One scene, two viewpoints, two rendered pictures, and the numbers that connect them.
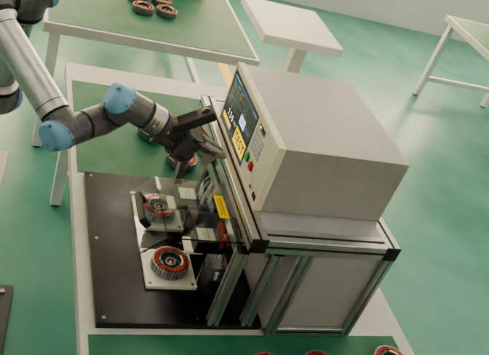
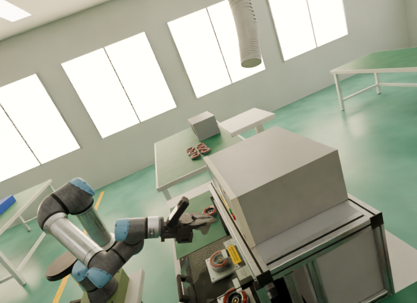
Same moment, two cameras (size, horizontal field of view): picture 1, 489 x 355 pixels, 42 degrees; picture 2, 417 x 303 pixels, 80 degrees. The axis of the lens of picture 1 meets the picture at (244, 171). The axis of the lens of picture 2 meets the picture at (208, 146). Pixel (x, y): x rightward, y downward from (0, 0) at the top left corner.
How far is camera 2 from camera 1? 0.84 m
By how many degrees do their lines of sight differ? 23
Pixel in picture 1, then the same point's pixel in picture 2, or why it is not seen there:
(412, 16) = (319, 84)
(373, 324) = (409, 269)
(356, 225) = (332, 212)
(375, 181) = (321, 175)
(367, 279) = (373, 247)
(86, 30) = (174, 180)
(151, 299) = not seen: outside the picture
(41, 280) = not seen: outside the picture
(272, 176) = (242, 220)
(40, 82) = (78, 247)
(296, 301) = (331, 293)
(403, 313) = not seen: outside the picture
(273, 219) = (267, 246)
